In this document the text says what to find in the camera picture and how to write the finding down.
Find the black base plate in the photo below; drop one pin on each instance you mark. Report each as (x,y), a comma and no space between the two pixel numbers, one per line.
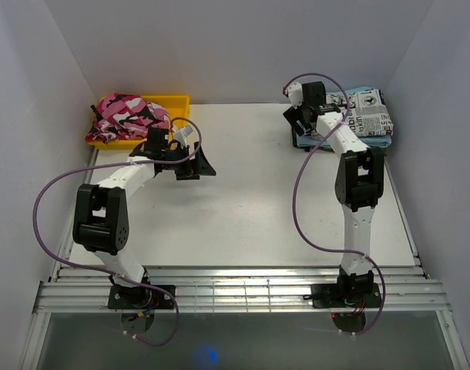
(137,298)
(328,296)

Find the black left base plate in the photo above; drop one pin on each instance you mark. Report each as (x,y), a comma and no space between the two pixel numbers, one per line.
(137,298)

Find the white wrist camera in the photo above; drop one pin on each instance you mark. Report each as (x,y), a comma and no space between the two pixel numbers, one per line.
(182,134)
(294,92)

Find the aluminium rail frame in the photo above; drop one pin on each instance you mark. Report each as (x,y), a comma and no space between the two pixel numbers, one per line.
(270,279)

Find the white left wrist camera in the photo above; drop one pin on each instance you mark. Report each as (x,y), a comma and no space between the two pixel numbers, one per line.
(182,134)

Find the yellow plastic tray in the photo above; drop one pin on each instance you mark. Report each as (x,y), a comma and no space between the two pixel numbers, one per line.
(176,106)

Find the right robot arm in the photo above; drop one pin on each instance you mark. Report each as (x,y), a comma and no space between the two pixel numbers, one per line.
(358,187)

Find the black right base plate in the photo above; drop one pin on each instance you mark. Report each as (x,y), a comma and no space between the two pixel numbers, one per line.
(328,296)

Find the pink camouflage trousers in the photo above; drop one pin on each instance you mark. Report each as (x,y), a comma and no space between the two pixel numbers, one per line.
(119,117)

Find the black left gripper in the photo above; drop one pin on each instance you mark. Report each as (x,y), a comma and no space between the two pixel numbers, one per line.
(197,166)

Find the newspaper print trousers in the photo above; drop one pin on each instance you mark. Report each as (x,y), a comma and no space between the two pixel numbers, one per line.
(369,115)

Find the olive camouflage folded trousers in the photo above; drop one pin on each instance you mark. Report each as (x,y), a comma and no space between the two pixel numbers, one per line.
(307,142)

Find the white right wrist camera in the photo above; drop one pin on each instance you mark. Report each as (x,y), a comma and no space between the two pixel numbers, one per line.
(294,92)

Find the light blue folded trousers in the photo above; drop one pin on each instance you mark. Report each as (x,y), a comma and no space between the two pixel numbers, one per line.
(368,119)

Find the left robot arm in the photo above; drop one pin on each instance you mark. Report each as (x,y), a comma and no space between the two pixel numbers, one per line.
(101,221)

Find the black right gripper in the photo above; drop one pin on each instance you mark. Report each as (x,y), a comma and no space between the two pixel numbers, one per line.
(292,116)

